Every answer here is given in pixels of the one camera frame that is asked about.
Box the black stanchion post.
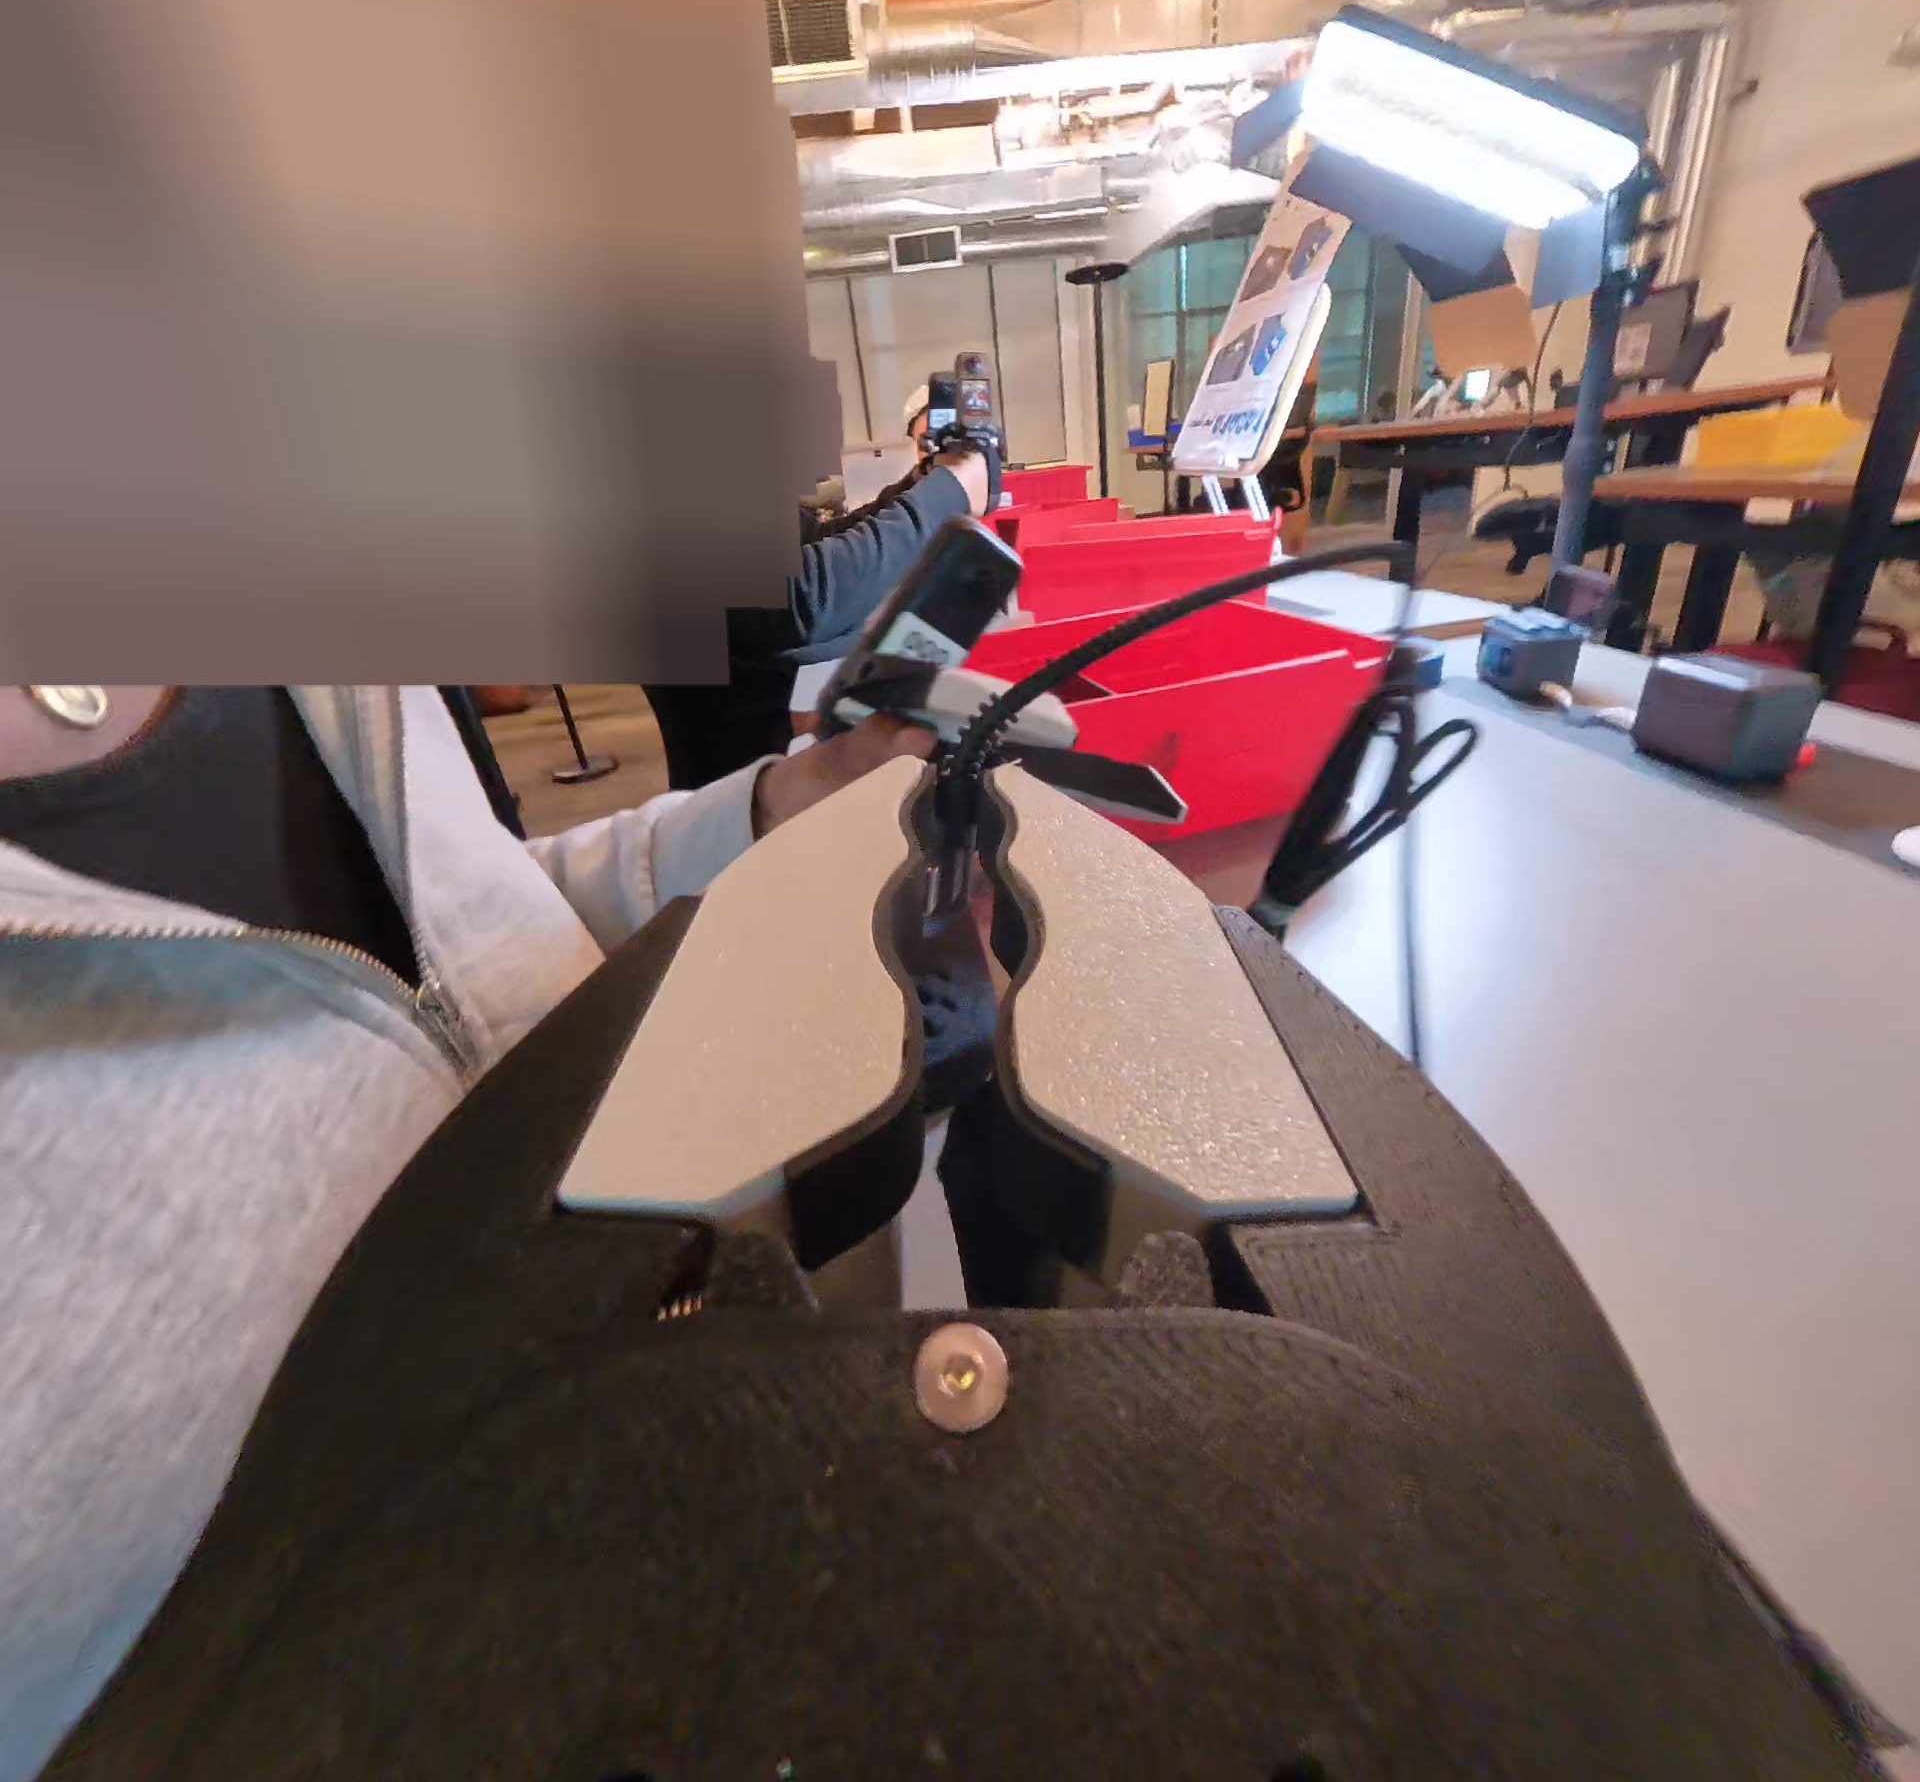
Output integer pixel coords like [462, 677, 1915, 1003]
[541, 683, 619, 787]

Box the person's left hand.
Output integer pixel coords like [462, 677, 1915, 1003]
[754, 715, 934, 839]

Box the black light stand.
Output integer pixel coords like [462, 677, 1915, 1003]
[1552, 162, 1667, 583]

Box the wooden workbench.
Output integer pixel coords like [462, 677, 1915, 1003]
[1321, 376, 1840, 569]
[1590, 462, 1920, 659]

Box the computer monitor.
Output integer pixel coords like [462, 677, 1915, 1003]
[1611, 281, 1726, 388]

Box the person's left forearm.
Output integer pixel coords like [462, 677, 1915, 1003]
[517, 754, 773, 954]

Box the dark grey box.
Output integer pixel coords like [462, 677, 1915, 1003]
[1633, 654, 1825, 785]

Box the yellow plastic bin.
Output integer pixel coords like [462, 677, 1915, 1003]
[1692, 402, 1865, 470]

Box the person's black shirt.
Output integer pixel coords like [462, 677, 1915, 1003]
[0, 683, 422, 981]

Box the black braided usb-c cable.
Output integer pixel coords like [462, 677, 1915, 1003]
[917, 541, 1485, 1068]

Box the blue grey device box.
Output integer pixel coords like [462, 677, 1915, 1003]
[1476, 609, 1591, 704]

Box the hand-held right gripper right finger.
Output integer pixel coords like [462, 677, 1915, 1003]
[943, 767, 1363, 1309]

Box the printed instruction sheet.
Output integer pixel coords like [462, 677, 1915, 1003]
[1174, 190, 1310, 466]

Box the dark light shade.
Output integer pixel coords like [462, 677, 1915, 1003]
[1793, 154, 1920, 420]

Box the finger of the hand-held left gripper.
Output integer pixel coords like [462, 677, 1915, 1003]
[899, 670, 1081, 751]
[1034, 743, 1190, 827]

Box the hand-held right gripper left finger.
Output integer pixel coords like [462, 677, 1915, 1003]
[555, 755, 932, 1272]

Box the led light panel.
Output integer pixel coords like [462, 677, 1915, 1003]
[1289, 5, 1651, 301]

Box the black office chair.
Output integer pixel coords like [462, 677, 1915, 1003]
[1476, 492, 1569, 569]

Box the cardboard light shade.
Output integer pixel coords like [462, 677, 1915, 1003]
[1393, 231, 1599, 382]

